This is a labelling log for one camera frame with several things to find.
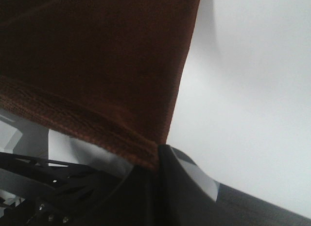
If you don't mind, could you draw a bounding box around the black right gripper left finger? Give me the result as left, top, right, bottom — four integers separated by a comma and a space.
72, 166, 155, 226

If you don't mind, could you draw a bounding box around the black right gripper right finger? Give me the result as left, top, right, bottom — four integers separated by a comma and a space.
158, 145, 311, 226

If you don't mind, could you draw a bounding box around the brown towel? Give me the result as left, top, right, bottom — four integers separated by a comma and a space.
0, 0, 200, 170

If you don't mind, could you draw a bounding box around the grey perforated plastic basket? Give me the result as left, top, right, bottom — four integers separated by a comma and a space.
0, 153, 121, 226

